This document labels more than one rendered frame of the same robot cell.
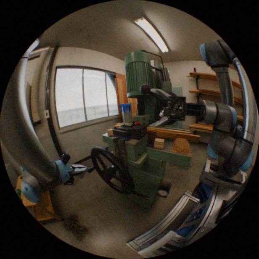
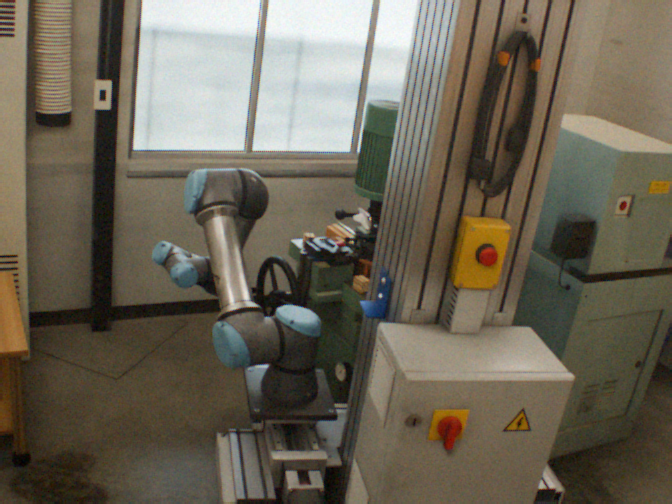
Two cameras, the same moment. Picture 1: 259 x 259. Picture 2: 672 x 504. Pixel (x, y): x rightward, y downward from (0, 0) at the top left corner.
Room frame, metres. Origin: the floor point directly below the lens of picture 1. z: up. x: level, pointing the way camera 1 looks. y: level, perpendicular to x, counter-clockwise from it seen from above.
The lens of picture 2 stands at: (-1.77, -0.77, 1.88)
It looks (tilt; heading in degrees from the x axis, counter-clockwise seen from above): 22 degrees down; 19
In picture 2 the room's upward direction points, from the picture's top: 9 degrees clockwise
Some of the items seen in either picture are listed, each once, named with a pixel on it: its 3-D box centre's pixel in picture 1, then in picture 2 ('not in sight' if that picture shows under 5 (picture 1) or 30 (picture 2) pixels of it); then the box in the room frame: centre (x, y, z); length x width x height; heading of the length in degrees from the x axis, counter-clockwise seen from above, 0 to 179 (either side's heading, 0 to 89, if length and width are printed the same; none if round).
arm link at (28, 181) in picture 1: (32, 184); (186, 270); (0.00, 0.32, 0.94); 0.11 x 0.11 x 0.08; 51
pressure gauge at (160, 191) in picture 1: (163, 191); (344, 373); (0.20, -0.17, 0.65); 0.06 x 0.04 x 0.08; 54
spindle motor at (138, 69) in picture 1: (138, 75); (386, 150); (0.52, -0.09, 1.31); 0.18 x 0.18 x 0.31
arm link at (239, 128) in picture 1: (241, 140); not in sight; (0.04, -0.57, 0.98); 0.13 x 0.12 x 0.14; 11
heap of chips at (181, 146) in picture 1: (181, 143); not in sight; (0.28, -0.26, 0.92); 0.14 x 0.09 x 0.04; 144
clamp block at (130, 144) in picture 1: (130, 143); (324, 269); (0.35, 0.00, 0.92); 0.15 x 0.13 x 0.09; 54
